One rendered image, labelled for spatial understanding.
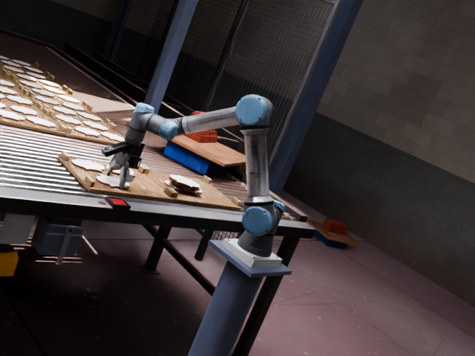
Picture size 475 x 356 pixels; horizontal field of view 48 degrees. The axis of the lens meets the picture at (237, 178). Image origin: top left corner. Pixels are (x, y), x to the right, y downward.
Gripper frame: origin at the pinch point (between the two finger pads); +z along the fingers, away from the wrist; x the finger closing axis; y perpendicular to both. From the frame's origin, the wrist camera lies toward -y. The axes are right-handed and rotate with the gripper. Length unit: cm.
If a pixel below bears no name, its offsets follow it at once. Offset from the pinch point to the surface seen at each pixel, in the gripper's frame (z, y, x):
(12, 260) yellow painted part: 26, -41, -23
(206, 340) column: 47, 40, -48
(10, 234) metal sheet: 18, -44, -20
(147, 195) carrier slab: 0.3, 12.5, -8.8
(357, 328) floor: 89, 256, 3
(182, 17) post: -79, 116, 174
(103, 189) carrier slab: 0.7, -8.3, -8.7
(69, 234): 14.1, -24.1, -23.3
